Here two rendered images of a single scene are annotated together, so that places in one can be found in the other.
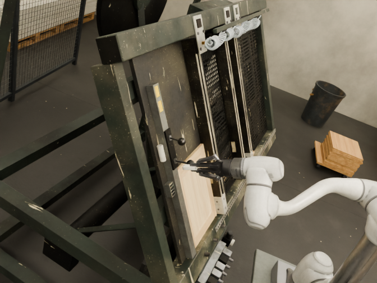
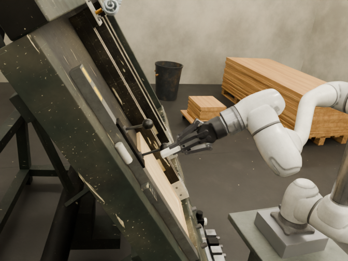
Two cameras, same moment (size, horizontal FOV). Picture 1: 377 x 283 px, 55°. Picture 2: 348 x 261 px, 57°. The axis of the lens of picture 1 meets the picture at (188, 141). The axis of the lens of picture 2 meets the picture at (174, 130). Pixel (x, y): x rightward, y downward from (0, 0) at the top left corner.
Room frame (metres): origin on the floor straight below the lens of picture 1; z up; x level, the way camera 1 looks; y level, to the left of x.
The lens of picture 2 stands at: (0.43, 0.35, 1.97)
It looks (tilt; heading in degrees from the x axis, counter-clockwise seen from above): 24 degrees down; 336
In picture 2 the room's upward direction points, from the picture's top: 7 degrees clockwise
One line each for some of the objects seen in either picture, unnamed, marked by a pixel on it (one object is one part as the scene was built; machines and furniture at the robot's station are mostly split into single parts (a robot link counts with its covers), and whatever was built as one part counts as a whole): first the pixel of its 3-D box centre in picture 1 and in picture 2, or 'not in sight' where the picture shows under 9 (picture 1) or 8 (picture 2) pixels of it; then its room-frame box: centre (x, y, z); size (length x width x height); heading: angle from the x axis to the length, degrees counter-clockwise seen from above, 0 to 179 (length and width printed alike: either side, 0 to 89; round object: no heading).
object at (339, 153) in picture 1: (335, 153); (202, 112); (4.60, -1.99, 0.20); 0.61 x 0.51 x 0.40; 177
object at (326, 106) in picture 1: (320, 104); (167, 81); (5.91, -1.87, 0.33); 0.54 x 0.54 x 0.65
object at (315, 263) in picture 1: (315, 270); (301, 199); (1.45, -0.90, 1.01); 0.18 x 0.16 x 0.22; 16
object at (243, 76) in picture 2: not in sight; (278, 95); (4.81, -3.61, 0.39); 2.46 x 1.04 x 0.78; 177
